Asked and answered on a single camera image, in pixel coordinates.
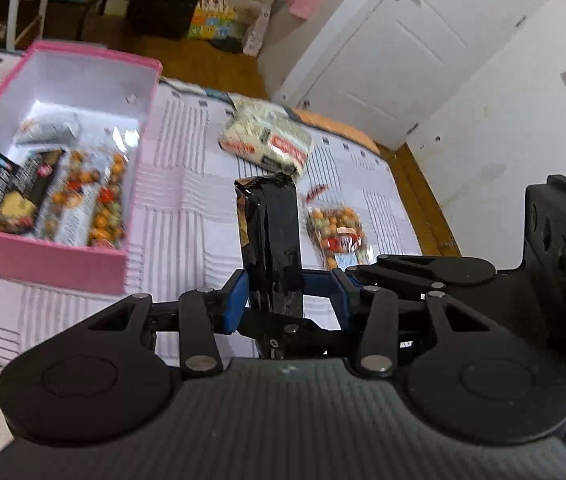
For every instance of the small clear peanut bag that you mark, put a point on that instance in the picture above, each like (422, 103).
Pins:
(337, 231)

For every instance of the white room door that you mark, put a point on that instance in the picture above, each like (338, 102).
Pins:
(385, 66)

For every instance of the clear bag mixed nuts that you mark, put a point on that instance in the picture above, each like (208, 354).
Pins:
(100, 164)

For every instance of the striped white bed sheet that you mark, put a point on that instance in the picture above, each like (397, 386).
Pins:
(184, 233)

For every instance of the pink storage box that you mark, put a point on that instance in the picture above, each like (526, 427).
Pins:
(104, 88)

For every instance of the large cream snack bag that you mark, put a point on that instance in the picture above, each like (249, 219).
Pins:
(266, 136)

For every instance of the white plastic floor bag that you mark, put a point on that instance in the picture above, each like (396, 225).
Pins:
(256, 32)

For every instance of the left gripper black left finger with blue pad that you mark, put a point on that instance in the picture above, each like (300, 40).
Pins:
(205, 312)

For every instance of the colourful cardboard box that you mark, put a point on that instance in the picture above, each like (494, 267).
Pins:
(211, 20)

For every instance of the black cracker snack pack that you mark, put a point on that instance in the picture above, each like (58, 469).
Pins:
(266, 208)

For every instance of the white snack bar wrapper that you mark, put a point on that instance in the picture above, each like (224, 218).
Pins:
(68, 218)
(60, 129)

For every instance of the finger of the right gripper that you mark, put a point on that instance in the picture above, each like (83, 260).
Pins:
(410, 276)

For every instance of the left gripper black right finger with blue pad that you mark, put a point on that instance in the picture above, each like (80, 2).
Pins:
(367, 313)

